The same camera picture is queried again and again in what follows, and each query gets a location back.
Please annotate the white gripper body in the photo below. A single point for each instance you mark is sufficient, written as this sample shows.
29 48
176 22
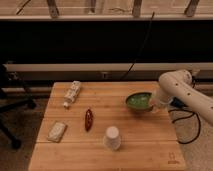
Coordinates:
156 106

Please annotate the green ceramic bowl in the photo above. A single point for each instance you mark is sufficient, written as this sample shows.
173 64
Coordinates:
139 101

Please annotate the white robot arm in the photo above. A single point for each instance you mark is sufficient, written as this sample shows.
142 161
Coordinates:
178 84

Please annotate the white paper cup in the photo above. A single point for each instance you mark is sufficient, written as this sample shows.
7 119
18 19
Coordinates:
112 139

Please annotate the dark red chili pepper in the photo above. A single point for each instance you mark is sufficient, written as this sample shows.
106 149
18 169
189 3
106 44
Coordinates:
88 120

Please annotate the white plastic bottle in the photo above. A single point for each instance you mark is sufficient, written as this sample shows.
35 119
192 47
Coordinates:
72 94

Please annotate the white rectangular sponge block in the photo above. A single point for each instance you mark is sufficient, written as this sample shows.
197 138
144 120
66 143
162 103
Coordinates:
56 132

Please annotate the black office chair base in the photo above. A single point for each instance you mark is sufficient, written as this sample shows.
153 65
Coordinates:
6 76

